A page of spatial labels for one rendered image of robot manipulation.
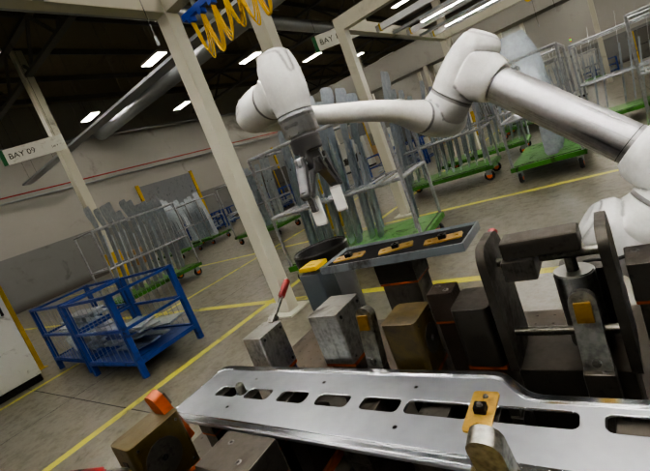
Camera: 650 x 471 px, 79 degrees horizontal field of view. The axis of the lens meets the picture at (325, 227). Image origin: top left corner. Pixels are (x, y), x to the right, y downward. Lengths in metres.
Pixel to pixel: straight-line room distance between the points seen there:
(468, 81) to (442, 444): 0.95
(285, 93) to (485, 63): 0.58
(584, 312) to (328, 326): 0.46
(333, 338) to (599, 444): 0.49
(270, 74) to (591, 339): 0.79
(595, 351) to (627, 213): 0.52
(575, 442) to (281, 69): 0.85
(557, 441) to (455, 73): 0.97
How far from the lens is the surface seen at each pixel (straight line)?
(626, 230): 1.16
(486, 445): 0.47
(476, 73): 1.26
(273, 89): 0.97
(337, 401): 1.36
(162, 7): 4.66
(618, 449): 0.60
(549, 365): 0.79
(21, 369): 6.98
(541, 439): 0.62
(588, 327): 0.70
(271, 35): 8.54
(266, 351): 1.06
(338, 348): 0.88
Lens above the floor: 1.41
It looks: 9 degrees down
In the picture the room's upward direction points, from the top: 21 degrees counter-clockwise
